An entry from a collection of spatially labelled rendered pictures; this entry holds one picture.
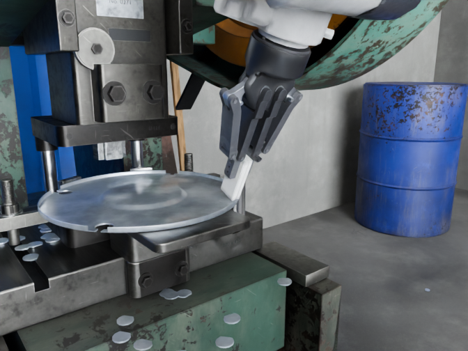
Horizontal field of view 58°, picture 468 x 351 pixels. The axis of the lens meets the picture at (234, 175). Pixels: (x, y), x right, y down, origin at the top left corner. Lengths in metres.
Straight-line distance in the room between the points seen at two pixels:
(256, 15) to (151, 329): 0.41
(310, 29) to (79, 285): 0.44
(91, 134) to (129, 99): 0.08
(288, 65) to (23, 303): 0.44
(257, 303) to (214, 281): 0.08
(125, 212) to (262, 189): 2.04
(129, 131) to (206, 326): 0.32
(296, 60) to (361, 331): 1.40
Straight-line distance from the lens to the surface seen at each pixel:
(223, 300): 0.66
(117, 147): 0.74
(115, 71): 0.63
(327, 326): 0.77
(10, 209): 0.72
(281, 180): 2.68
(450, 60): 3.97
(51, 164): 0.79
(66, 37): 0.60
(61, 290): 0.63
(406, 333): 1.83
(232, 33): 0.99
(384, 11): 0.44
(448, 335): 1.88
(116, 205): 0.61
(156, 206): 0.60
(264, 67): 0.51
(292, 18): 0.49
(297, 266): 0.75
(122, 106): 0.64
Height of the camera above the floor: 0.97
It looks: 14 degrees down
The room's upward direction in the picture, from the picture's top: straight up
